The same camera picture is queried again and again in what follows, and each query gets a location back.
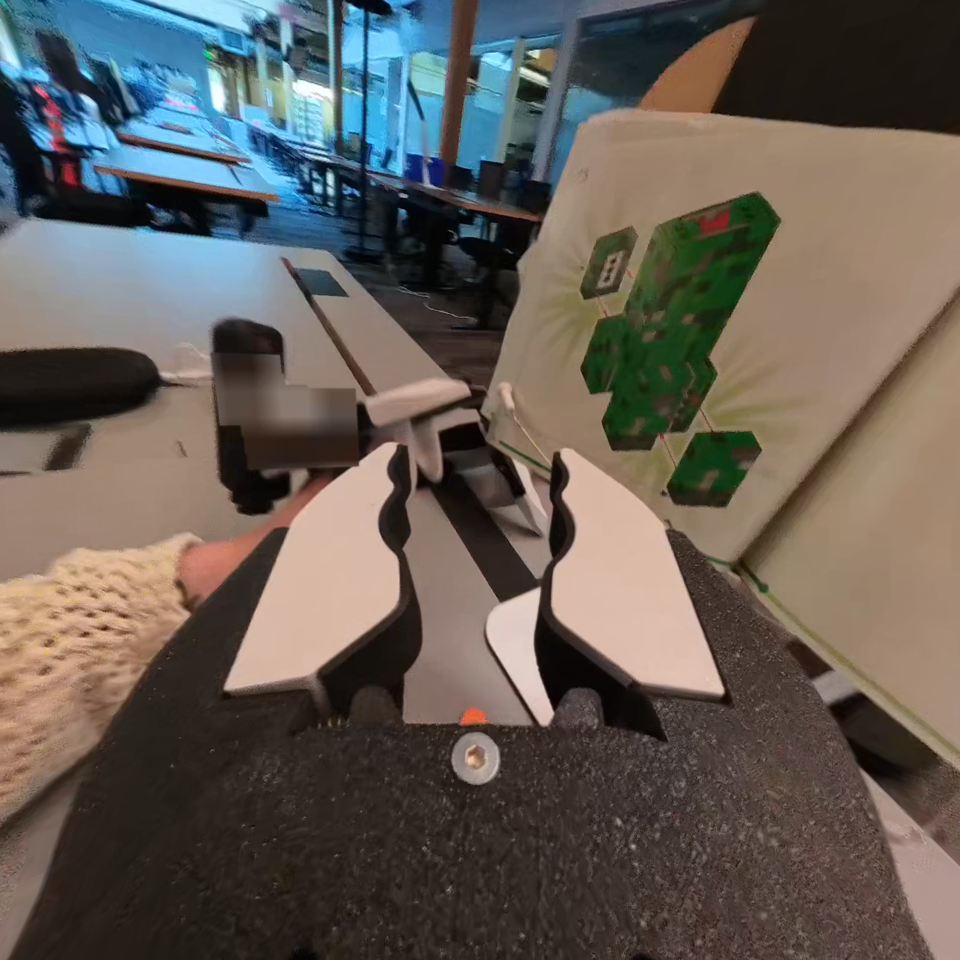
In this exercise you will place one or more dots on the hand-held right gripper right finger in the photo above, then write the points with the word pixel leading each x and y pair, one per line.
pixel 630 600

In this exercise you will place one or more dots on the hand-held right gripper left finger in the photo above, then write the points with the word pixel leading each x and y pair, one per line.
pixel 322 600

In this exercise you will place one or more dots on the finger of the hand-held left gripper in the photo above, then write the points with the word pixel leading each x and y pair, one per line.
pixel 412 397

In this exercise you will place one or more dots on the person's left forearm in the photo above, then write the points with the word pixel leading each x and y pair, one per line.
pixel 75 637

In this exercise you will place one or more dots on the person's left hand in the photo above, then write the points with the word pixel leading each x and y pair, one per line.
pixel 217 562

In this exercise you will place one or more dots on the wooden book stand white base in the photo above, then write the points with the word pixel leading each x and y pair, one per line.
pixel 517 637

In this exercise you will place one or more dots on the orange-edged office desk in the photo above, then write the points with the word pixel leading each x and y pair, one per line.
pixel 187 180

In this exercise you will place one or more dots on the black zip pouch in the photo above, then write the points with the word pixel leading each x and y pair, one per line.
pixel 67 382

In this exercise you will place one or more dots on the long wooden office desk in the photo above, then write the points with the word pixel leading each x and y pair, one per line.
pixel 480 204

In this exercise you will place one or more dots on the blue storage bin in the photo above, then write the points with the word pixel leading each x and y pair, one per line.
pixel 424 169

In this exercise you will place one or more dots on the open instruction booklet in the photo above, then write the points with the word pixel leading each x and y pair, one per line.
pixel 825 225

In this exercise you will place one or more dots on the black panel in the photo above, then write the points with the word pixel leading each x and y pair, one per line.
pixel 840 60

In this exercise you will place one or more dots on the wooden post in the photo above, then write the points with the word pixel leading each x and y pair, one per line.
pixel 459 75

